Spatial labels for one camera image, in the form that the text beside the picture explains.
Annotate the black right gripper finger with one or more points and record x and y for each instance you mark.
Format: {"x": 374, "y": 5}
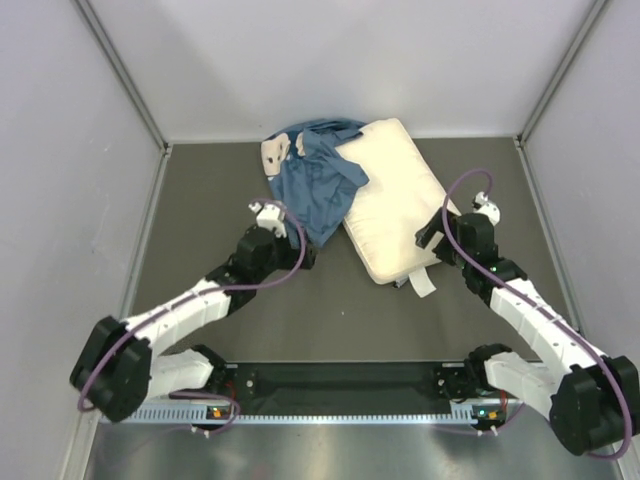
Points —
{"x": 443, "y": 217}
{"x": 425, "y": 235}

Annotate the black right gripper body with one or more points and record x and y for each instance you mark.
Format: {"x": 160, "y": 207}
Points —
{"x": 448, "y": 251}

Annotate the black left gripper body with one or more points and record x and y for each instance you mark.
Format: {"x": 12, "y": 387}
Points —
{"x": 283, "y": 256}

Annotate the cream white pillow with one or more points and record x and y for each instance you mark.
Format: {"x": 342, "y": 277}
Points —
{"x": 401, "y": 196}

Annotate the blue cartoon print pillowcase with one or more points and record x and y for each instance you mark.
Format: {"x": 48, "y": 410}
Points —
{"x": 310, "y": 177}

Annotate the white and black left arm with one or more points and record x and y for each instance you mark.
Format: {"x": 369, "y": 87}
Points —
{"x": 123, "y": 362}

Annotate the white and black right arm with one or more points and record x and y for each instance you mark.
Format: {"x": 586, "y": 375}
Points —
{"x": 589, "y": 399}

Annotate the white pillow care label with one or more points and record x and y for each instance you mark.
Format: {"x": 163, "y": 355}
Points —
{"x": 421, "y": 282}

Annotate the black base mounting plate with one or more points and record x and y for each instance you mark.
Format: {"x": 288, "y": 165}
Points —
{"x": 347, "y": 387}

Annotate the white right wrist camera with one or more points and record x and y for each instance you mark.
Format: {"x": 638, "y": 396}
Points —
{"x": 483, "y": 205}

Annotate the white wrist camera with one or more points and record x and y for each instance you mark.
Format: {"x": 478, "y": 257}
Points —
{"x": 270, "y": 215}
{"x": 483, "y": 205}

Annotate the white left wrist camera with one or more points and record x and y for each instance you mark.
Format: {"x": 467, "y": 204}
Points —
{"x": 270, "y": 215}

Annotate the slotted grey cable duct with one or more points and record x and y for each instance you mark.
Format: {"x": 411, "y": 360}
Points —
{"x": 218, "y": 413}

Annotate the left aluminium frame post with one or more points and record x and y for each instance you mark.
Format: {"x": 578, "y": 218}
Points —
{"x": 98, "y": 31}

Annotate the aluminium frame post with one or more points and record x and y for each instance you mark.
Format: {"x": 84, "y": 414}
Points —
{"x": 98, "y": 31}
{"x": 587, "y": 25}

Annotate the right aluminium frame post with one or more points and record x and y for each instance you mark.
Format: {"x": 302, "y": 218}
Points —
{"x": 587, "y": 25}

